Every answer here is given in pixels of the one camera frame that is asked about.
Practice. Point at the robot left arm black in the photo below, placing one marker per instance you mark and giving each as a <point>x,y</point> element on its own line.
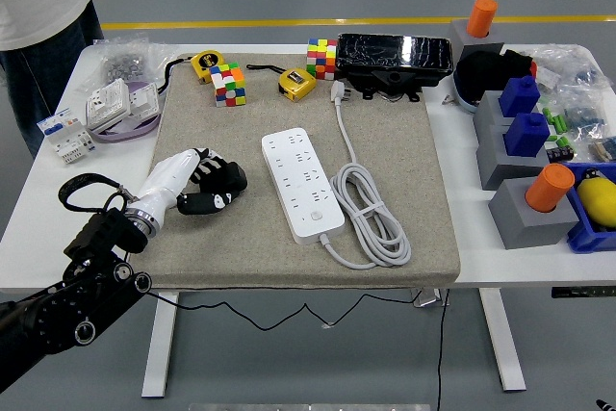
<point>72,300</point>

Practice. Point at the black device with cracked screen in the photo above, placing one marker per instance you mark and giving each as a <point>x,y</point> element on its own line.
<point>385,52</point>

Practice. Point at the silver bracket under table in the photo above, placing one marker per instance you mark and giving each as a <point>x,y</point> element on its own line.
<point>428,298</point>

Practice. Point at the white table leg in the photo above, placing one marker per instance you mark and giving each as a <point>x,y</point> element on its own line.
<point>503,343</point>
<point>159,353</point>

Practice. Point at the plastic bag of blue parts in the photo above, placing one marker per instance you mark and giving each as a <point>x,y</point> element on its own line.
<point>584,115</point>

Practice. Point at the grey-brown mat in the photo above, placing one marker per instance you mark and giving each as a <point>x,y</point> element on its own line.
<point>216,257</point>

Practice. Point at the single colourful puzzle cube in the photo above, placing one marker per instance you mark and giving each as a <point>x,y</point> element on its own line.
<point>228,86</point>

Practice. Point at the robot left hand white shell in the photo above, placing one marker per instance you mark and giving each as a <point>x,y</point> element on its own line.
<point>161,180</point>

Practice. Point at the grey block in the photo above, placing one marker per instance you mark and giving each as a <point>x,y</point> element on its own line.
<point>529,233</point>
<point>486,112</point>
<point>495,165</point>
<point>462,40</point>

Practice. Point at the yellow tape measure square label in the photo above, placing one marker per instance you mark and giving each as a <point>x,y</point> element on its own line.
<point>296,86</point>

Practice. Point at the tall colourful puzzle cube stack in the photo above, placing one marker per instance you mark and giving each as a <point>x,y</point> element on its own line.
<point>321,59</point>

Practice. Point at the clear plastic bag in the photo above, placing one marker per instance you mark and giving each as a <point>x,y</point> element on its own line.
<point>563,62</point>

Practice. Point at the black table control panel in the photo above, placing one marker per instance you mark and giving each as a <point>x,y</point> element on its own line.
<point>582,292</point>

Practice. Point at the small metal part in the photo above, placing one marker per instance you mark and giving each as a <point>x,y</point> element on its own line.
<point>448,100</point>

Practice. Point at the blue block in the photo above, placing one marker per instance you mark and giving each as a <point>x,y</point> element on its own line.
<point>526,136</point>
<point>519,97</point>

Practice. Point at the yellow tape measure round label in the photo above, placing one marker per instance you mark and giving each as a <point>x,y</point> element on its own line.
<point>206,62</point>

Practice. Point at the green cylinder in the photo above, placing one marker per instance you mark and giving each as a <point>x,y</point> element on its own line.
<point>559,123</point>
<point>547,116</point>

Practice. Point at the plastic bag of metal nuts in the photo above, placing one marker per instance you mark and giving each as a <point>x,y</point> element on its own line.
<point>122,64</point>

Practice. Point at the yellow toy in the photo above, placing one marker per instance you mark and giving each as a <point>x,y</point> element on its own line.
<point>599,199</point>

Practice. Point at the white and blue bowl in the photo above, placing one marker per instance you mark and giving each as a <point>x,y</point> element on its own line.
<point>466,100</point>

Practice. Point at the plastic bag of brown parts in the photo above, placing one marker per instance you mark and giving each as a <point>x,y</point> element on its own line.
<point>605,148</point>

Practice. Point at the small black box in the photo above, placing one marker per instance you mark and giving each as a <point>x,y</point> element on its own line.
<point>558,153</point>

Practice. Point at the white circuit breaker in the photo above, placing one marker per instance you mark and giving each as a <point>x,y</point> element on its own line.
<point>65,136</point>

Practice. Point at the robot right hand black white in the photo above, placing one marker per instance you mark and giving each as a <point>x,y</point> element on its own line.
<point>604,405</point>

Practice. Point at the orange cylinder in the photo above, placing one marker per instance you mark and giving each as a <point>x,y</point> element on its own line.
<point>548,187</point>
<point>482,18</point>

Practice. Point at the white power strip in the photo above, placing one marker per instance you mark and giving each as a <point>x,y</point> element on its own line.
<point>300,185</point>

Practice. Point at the white wall socket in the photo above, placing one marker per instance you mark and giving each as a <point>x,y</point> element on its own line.
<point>108,103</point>
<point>144,100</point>

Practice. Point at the black cloth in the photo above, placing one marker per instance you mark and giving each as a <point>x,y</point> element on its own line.
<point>486,74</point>

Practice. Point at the blue plastic bin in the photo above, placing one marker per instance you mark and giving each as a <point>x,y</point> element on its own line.
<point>584,238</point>

